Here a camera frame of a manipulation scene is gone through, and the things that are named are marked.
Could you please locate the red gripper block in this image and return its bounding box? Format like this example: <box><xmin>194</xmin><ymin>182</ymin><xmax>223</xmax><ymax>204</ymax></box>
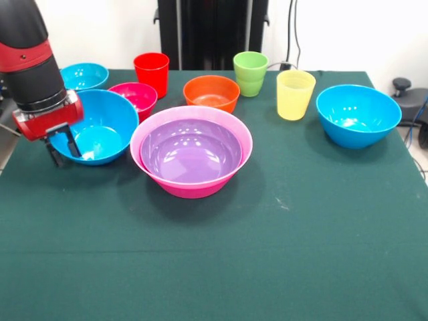
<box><xmin>12</xmin><ymin>90</ymin><xmax>84</xmax><ymax>168</ymax></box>

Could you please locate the medium blue bowl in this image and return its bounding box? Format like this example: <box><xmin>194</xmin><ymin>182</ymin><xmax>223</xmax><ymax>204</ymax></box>
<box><xmin>49</xmin><ymin>89</ymin><xmax>140</xmax><ymax>167</ymax></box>
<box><xmin>316</xmin><ymin>84</ymin><xmax>403</xmax><ymax>150</ymax></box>

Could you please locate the purple shallow bowl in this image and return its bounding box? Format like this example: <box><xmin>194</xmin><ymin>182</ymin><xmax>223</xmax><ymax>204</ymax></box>
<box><xmin>140</xmin><ymin>119</ymin><xmax>243</xmax><ymax>185</ymax></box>

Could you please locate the large pink bowl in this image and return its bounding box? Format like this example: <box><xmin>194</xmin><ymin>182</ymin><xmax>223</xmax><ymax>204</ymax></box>
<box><xmin>130</xmin><ymin>106</ymin><xmax>253</xmax><ymax>200</ymax></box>

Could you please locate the small blue bowl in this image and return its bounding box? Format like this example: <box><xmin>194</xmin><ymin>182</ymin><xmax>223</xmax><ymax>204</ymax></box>
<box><xmin>60</xmin><ymin>62</ymin><xmax>110</xmax><ymax>92</ymax></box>

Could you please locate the small crimson bowl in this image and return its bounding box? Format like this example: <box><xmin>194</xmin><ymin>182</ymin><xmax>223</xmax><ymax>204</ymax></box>
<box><xmin>107</xmin><ymin>82</ymin><xmax>158</xmax><ymax>124</ymax></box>

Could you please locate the red cup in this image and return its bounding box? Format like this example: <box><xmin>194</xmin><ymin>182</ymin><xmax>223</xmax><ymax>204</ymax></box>
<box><xmin>133</xmin><ymin>51</ymin><xmax>171</xmax><ymax>100</ymax></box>

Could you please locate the small orange bowl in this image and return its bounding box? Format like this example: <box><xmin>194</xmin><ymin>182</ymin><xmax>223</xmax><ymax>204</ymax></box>
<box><xmin>183</xmin><ymin>75</ymin><xmax>241</xmax><ymax>114</ymax></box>

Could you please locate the dark green tablecloth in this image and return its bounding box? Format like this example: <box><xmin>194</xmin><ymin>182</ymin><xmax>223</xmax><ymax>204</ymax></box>
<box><xmin>0</xmin><ymin>68</ymin><xmax>428</xmax><ymax>321</ymax></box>

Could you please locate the green cup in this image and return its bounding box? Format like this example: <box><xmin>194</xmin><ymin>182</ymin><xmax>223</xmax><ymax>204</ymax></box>
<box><xmin>233</xmin><ymin>51</ymin><xmax>270</xmax><ymax>98</ymax></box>

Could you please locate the yellow cup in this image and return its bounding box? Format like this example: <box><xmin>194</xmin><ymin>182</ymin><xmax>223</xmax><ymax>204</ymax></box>
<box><xmin>276</xmin><ymin>69</ymin><xmax>317</xmax><ymax>122</ymax></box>

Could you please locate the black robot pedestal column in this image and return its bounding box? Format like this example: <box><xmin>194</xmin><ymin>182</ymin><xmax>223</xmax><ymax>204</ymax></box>
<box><xmin>153</xmin><ymin>0</ymin><xmax>270</xmax><ymax>71</ymax></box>

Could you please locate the black wall cable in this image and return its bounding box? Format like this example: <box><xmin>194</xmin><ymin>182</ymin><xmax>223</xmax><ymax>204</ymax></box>
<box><xmin>279</xmin><ymin>0</ymin><xmax>302</xmax><ymax>71</ymax></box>

